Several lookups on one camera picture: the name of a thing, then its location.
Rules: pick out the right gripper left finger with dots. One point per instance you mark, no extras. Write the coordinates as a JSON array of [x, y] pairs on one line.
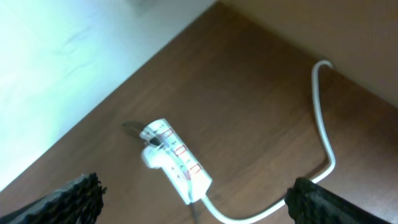
[[79, 201]]

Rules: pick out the white charger adapter plug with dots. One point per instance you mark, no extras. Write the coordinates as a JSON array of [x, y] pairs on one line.
[[155, 157]]

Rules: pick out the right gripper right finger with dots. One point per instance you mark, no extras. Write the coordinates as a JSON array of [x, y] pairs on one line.
[[308, 203]]

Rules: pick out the white power strip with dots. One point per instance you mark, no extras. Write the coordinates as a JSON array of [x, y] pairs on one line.
[[187, 175]]

